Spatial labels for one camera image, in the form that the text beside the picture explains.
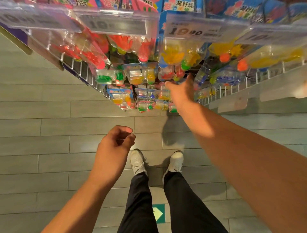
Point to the person's left hand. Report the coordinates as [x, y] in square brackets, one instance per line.
[112, 156]

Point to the person's right hand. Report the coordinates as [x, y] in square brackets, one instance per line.
[181, 96]

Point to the pile of small toy packets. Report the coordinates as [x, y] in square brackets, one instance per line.
[139, 74]

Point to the person's left forearm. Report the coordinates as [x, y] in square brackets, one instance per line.
[84, 206]

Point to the person's black trousers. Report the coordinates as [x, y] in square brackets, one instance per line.
[192, 206]

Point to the clear plastic label holder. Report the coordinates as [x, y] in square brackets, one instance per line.
[232, 102]

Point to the green floor arrow sticker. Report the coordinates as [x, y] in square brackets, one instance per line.
[159, 213]

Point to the clear plastic price strip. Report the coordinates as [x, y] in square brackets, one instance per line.
[112, 24]

